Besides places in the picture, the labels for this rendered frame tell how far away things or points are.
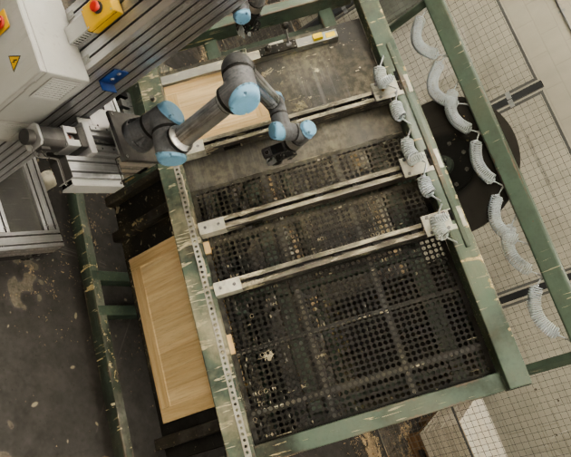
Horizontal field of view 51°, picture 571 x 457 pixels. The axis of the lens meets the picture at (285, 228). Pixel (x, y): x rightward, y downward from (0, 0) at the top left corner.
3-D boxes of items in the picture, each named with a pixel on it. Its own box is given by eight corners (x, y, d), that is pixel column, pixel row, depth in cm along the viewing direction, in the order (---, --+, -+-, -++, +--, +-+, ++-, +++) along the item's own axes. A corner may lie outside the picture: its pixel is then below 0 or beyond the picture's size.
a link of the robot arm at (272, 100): (209, 46, 216) (265, 104, 259) (216, 71, 212) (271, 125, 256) (237, 32, 212) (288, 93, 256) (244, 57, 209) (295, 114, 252)
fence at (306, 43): (161, 81, 313) (159, 77, 309) (334, 33, 316) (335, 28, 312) (164, 89, 311) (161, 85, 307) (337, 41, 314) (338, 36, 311)
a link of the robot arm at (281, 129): (263, 121, 251) (285, 122, 256) (269, 143, 247) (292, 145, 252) (272, 110, 245) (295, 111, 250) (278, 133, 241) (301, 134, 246)
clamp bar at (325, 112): (179, 148, 300) (168, 126, 277) (403, 84, 304) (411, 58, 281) (184, 166, 297) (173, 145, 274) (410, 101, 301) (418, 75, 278)
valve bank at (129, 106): (86, 96, 306) (117, 72, 295) (108, 104, 318) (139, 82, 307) (103, 182, 291) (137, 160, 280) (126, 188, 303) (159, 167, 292)
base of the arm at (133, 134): (129, 151, 241) (146, 140, 237) (117, 118, 243) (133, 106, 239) (154, 154, 254) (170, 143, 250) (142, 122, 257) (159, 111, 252)
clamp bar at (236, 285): (214, 282, 279) (204, 270, 256) (454, 212, 283) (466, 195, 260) (218, 303, 276) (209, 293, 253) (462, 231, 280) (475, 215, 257)
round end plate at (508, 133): (358, 135, 360) (483, 67, 323) (362, 138, 364) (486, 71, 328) (401, 257, 336) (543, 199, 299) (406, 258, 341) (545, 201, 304)
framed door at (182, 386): (131, 259, 332) (128, 259, 330) (204, 220, 307) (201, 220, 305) (166, 422, 305) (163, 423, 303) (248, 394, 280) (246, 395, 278)
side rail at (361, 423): (256, 444, 262) (253, 446, 252) (492, 373, 266) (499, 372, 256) (260, 463, 260) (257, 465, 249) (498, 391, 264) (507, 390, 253)
